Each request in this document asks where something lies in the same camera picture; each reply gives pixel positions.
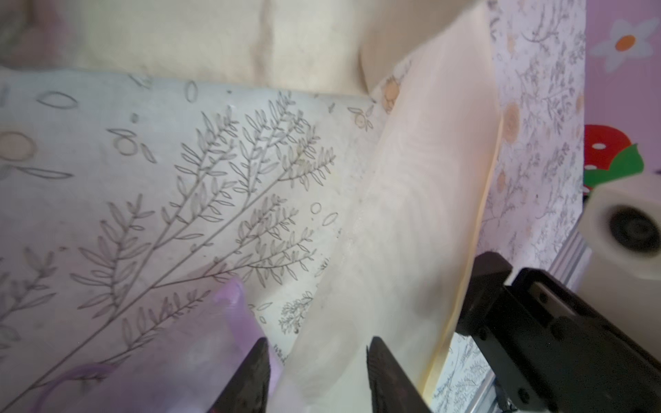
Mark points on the beige canvas bag orange handles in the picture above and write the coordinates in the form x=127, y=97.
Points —
x=339, y=47

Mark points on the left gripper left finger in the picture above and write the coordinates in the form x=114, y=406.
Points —
x=248, y=389

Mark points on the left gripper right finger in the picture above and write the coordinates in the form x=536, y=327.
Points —
x=391, y=389

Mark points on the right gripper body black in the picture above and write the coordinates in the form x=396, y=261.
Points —
x=549, y=350

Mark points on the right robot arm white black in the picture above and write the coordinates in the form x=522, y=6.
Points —
x=620, y=229

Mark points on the purple-trim mesh pouch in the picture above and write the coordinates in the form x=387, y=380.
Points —
x=184, y=369

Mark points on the yellow-trim mesh pouch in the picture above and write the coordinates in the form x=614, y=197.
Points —
x=403, y=261

